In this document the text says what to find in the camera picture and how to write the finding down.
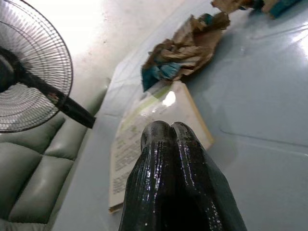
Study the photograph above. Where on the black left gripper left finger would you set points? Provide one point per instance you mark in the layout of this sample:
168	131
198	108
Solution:
146	168

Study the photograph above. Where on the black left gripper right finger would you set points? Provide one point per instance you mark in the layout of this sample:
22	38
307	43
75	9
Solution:
202	173

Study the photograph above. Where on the white printed cardboard box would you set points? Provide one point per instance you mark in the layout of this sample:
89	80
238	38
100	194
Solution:
175	110

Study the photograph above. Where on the grey-green leather sofa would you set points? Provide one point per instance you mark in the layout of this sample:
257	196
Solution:
29	168

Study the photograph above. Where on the crumpled brown paper bag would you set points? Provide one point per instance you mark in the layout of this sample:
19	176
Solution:
190	50
231	4

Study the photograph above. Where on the black standing fan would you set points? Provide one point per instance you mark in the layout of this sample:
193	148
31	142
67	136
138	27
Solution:
36	65

